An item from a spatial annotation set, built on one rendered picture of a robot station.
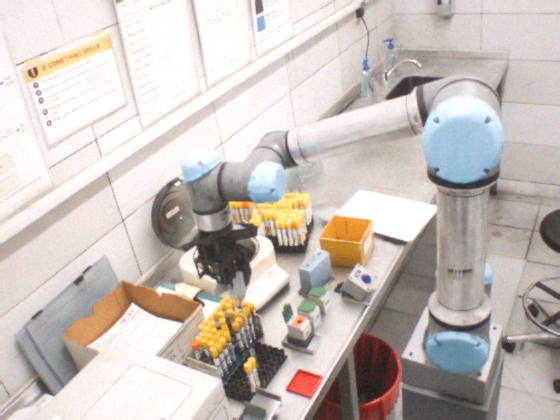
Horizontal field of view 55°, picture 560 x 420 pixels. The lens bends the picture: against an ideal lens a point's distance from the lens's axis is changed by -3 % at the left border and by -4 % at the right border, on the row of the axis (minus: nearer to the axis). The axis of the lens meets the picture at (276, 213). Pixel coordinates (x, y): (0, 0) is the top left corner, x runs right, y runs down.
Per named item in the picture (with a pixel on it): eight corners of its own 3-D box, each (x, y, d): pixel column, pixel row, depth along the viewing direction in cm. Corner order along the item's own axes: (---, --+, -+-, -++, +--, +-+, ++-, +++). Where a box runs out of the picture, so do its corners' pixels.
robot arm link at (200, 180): (211, 165, 100) (170, 164, 103) (223, 216, 106) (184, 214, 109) (228, 145, 106) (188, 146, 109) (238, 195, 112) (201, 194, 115)
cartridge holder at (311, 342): (312, 354, 141) (311, 344, 139) (281, 345, 145) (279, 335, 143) (321, 340, 144) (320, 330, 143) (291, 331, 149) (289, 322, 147)
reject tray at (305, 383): (311, 398, 129) (310, 396, 128) (285, 390, 132) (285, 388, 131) (323, 378, 133) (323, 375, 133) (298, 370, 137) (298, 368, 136)
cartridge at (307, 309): (314, 331, 147) (312, 313, 144) (299, 327, 150) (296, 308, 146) (321, 322, 150) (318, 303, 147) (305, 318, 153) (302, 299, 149)
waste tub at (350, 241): (363, 271, 166) (360, 243, 161) (321, 264, 172) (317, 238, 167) (375, 245, 176) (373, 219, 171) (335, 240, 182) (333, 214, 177)
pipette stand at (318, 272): (317, 300, 158) (314, 273, 153) (297, 293, 162) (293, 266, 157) (336, 280, 164) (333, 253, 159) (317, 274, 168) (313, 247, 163)
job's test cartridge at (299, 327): (305, 346, 141) (302, 328, 138) (289, 341, 144) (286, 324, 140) (312, 336, 144) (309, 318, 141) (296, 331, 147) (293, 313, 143)
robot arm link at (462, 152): (489, 332, 113) (503, 76, 86) (487, 386, 102) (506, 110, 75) (431, 327, 118) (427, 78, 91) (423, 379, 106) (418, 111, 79)
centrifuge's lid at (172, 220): (148, 197, 156) (132, 194, 161) (177, 270, 167) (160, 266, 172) (202, 164, 169) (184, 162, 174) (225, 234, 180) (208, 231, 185)
